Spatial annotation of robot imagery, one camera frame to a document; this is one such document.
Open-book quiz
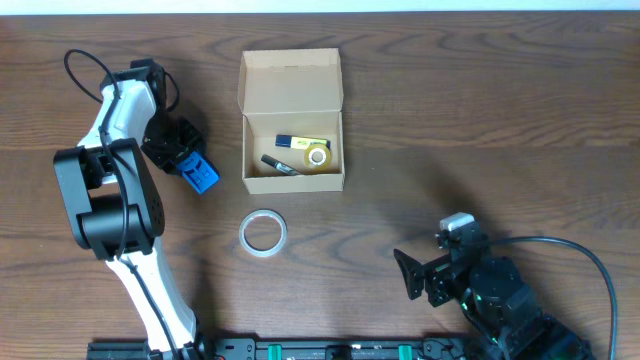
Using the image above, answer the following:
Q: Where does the blue plastic block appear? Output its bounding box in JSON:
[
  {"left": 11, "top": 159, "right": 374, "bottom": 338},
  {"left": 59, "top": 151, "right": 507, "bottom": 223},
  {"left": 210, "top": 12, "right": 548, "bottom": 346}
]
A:
[{"left": 177, "top": 151, "right": 220, "bottom": 195}]

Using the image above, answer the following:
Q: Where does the black white marker pen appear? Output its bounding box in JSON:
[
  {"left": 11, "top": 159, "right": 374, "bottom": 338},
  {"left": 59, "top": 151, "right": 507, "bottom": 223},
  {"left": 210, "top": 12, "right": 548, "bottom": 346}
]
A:
[{"left": 261, "top": 154, "right": 300, "bottom": 176}]

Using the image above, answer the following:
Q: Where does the yellow blue highlighter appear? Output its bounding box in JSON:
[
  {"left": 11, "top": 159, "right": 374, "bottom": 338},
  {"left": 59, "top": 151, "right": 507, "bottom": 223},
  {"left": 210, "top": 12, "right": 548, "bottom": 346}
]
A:
[{"left": 275, "top": 134, "right": 331, "bottom": 150}]

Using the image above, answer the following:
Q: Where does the large clear tape roll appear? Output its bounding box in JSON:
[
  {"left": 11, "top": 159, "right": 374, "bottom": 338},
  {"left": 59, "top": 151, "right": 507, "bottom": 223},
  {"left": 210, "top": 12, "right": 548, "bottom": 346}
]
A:
[{"left": 238, "top": 209, "right": 288, "bottom": 258}]

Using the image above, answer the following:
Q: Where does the brown cardboard box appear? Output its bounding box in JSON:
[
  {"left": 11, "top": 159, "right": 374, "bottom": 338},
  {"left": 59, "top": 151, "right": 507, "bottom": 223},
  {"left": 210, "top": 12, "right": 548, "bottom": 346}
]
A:
[{"left": 238, "top": 48, "right": 346, "bottom": 195}]

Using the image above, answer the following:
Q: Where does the small yellow tape roll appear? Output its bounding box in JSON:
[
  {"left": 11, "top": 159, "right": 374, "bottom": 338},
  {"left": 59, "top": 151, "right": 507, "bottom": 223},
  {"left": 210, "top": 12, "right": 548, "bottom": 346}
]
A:
[{"left": 303, "top": 144, "right": 332, "bottom": 170}]

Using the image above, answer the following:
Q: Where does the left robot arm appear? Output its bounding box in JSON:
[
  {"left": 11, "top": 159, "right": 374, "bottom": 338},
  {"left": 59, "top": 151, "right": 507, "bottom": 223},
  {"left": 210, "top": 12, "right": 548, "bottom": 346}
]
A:
[{"left": 53, "top": 59, "right": 219, "bottom": 359}]

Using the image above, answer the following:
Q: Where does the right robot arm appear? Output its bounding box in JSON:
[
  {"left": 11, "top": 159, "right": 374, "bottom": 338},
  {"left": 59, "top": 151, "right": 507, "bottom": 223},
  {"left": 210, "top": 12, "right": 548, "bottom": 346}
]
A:
[{"left": 394, "top": 221, "right": 594, "bottom": 359}]

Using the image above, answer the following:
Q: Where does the right black cable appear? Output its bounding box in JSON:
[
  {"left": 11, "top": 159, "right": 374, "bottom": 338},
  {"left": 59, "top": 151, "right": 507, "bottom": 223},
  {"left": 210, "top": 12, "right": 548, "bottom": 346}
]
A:
[{"left": 482, "top": 235, "right": 619, "bottom": 360}]

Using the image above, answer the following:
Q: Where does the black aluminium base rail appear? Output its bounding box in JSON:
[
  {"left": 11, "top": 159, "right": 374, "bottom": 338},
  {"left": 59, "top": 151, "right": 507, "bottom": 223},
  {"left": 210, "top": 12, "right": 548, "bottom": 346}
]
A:
[{"left": 86, "top": 335, "right": 476, "bottom": 360}]

